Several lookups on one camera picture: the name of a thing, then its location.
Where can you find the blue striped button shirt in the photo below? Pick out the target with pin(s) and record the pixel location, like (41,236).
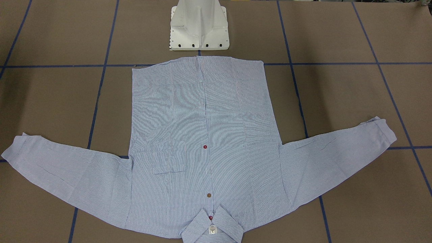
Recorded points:
(206,162)

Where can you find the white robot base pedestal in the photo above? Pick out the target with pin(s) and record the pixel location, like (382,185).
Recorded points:
(198,25)

